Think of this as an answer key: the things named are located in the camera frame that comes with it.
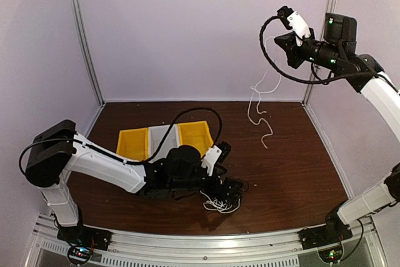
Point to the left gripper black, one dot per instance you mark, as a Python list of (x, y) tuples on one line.
[(212, 191)]

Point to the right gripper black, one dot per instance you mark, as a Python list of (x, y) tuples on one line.
[(287, 42)]

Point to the yellow bin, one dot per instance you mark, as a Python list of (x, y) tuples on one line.
[(195, 134), (133, 144)]

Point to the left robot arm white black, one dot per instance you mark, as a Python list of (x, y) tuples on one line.
[(169, 167)]

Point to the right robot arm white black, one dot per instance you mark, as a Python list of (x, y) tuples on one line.
[(337, 53)]

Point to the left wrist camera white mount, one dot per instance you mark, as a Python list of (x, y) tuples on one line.
[(214, 155)]

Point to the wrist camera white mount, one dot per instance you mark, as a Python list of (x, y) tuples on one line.
[(293, 21), (214, 155)]

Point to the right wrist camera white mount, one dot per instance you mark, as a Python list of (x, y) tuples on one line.
[(293, 21)]

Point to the right aluminium frame post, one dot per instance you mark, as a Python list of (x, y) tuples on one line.
[(330, 8)]

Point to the front aluminium rail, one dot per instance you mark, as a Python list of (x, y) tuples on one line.
[(277, 248)]

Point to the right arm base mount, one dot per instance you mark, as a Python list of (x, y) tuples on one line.
[(328, 238)]

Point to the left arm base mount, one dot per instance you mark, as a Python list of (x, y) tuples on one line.
[(82, 240)]

